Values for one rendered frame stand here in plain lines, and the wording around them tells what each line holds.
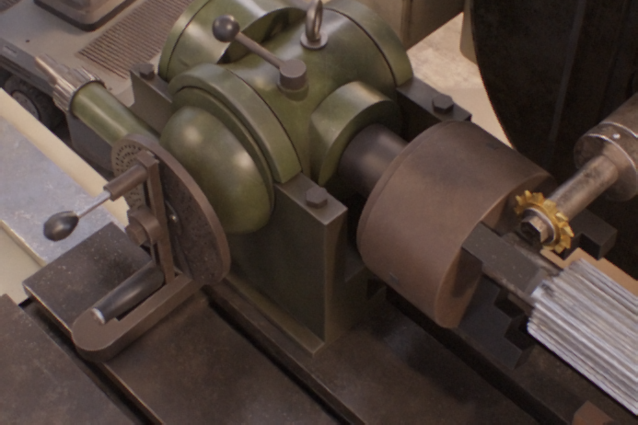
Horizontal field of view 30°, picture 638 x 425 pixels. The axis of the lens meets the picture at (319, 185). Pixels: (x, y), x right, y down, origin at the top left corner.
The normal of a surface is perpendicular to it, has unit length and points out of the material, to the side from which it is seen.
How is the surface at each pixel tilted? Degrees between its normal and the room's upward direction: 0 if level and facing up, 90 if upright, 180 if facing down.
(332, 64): 24
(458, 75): 0
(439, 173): 17
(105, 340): 3
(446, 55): 0
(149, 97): 90
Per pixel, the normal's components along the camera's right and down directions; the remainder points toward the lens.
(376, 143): -0.14, -0.54
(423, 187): -0.34, -0.33
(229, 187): 0.01, 0.39
